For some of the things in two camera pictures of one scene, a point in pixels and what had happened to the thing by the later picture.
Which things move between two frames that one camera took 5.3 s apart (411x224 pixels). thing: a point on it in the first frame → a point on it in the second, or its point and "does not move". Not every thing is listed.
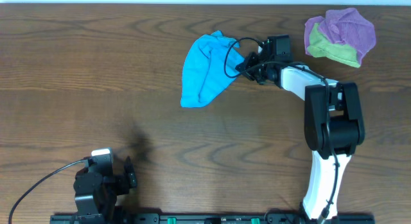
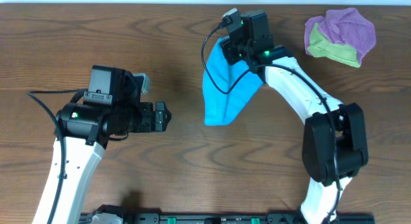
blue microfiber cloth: (209, 68) → (219, 108)
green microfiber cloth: (321, 47) does not move
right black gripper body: (260, 70) → (238, 51)
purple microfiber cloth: (345, 25) does not move
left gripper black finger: (129, 167) → (162, 116)
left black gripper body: (129, 178) → (159, 117)
